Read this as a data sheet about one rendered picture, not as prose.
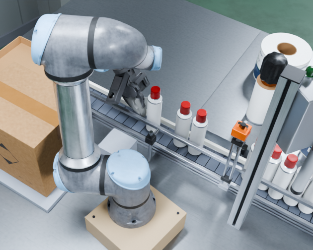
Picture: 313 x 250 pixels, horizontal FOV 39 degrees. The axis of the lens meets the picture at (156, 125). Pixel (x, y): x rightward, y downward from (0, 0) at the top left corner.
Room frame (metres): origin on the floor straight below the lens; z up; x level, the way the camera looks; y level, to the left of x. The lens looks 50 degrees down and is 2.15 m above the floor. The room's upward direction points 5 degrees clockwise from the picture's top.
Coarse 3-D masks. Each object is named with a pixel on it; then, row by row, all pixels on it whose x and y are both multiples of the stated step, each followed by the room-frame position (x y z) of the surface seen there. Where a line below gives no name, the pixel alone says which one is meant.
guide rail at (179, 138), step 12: (96, 96) 1.12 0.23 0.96; (120, 108) 1.07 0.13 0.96; (144, 120) 1.02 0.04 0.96; (168, 132) 0.98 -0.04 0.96; (192, 144) 0.93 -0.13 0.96; (216, 156) 0.89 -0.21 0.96; (240, 168) 0.85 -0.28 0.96; (264, 180) 0.81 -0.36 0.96; (288, 192) 0.77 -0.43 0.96; (312, 204) 0.73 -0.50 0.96
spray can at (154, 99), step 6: (156, 90) 1.05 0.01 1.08; (150, 96) 1.06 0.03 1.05; (156, 96) 1.04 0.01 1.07; (150, 102) 1.04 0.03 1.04; (156, 102) 1.04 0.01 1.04; (150, 108) 1.04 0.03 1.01; (156, 108) 1.03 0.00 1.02; (150, 114) 1.04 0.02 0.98; (156, 114) 1.04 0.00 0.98; (150, 120) 1.04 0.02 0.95; (156, 120) 1.04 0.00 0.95; (150, 126) 1.03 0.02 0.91
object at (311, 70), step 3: (309, 66) 0.76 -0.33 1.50; (312, 66) 0.76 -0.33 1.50; (306, 69) 0.75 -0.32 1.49; (309, 69) 0.75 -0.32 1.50; (312, 69) 0.75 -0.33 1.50; (309, 72) 0.74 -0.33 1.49; (312, 72) 0.74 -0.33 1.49; (306, 75) 0.74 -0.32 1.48; (309, 75) 0.74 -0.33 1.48; (312, 75) 0.74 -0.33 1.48; (309, 78) 0.74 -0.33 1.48; (312, 78) 0.74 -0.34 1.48
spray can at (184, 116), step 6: (186, 102) 1.01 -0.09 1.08; (180, 108) 1.00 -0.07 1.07; (186, 108) 0.98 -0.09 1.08; (180, 114) 0.99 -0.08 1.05; (186, 114) 0.98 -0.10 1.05; (180, 120) 0.98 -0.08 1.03; (186, 120) 0.98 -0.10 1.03; (180, 126) 0.98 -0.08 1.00; (186, 126) 0.98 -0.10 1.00; (174, 132) 0.99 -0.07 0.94; (180, 132) 0.98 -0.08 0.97; (186, 132) 0.98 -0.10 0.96; (186, 138) 0.98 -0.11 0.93; (174, 144) 0.98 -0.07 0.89; (180, 144) 0.97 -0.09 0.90
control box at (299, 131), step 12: (300, 84) 0.72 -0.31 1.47; (312, 84) 0.72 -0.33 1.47; (300, 96) 0.69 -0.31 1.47; (312, 96) 0.69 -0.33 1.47; (300, 108) 0.68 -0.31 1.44; (312, 108) 0.67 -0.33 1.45; (288, 120) 0.70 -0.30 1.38; (300, 120) 0.67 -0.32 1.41; (312, 120) 0.68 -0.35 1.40; (288, 132) 0.68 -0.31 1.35; (300, 132) 0.67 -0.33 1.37; (312, 132) 0.69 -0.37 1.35; (288, 144) 0.67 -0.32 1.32; (300, 144) 0.68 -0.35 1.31; (312, 144) 0.70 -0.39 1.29
